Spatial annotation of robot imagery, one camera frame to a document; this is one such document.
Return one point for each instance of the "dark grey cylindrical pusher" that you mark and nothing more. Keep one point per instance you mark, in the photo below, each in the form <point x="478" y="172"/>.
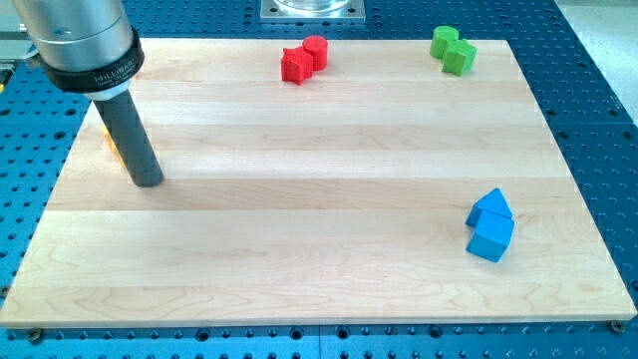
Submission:
<point x="123" y="122"/>

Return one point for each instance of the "black millibar tool flange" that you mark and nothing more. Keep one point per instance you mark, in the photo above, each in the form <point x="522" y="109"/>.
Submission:
<point x="100" y="79"/>

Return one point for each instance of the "yellow hexagon block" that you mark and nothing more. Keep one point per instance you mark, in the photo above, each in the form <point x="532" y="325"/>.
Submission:
<point x="111" y="144"/>

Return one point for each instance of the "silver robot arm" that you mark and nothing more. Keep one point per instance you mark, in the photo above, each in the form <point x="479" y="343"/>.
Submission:
<point x="90" y="47"/>

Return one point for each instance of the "green hexagon block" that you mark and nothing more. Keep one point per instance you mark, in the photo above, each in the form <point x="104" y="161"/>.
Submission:
<point x="459" y="57"/>

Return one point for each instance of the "red star block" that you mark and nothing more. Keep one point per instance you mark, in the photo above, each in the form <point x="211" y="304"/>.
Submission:
<point x="296" y="65"/>

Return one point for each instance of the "red cylinder block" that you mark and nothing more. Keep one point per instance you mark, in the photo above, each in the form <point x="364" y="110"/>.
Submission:
<point x="317" y="46"/>

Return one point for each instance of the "light wooden board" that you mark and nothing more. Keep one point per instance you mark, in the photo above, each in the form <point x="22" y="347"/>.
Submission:
<point x="341" y="200"/>

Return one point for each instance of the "green cylinder block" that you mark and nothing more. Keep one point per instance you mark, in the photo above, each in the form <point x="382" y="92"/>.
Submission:
<point x="442" y="36"/>

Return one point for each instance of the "blue triangle block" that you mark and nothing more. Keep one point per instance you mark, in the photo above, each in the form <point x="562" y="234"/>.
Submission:
<point x="494" y="201"/>

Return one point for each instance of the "blue cube block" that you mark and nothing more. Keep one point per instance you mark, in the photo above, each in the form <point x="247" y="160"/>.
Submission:
<point x="491" y="235"/>

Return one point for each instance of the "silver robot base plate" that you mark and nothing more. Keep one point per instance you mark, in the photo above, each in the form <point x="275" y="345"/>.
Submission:
<point x="312" y="11"/>

